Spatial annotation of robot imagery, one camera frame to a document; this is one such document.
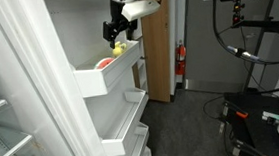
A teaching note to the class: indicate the black robot cart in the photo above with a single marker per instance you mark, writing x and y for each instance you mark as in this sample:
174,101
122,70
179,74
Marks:
257,129

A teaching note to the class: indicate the red white plush toy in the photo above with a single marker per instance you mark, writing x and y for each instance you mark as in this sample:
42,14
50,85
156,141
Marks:
105,62

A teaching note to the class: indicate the white fridge door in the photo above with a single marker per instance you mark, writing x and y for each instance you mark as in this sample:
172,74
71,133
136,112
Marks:
85,32

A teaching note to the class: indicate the yellow banana plush toy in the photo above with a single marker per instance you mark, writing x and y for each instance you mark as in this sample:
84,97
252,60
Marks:
119,50

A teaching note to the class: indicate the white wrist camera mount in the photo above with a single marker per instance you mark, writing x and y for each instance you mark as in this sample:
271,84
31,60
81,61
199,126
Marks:
140,9

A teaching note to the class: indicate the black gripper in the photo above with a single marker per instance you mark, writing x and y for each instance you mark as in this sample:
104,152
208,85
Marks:
117,14

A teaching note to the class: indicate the white door bin with divider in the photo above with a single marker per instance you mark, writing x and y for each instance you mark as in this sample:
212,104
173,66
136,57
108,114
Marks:
115,146

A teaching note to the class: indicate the white fridge body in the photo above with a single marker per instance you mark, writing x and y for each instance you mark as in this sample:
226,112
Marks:
19,80

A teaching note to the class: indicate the grey metal door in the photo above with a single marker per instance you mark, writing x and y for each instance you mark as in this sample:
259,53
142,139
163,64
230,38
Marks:
203,43

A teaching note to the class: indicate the green white box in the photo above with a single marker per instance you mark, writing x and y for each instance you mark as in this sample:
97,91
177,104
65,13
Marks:
273,117

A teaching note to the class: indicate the red fire extinguisher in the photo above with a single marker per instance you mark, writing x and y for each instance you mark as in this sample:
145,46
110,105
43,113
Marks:
180,56

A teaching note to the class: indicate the white low door bin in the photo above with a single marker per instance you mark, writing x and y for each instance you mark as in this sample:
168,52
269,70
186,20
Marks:
137,155

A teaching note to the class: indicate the wooden cabinet panel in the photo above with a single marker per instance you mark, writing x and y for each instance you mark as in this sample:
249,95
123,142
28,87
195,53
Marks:
157,53

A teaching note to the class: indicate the black camera stand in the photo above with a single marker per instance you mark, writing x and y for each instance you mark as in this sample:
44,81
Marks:
269,26

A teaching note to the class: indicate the white door bin with toys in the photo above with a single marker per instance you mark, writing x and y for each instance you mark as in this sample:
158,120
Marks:
93,83

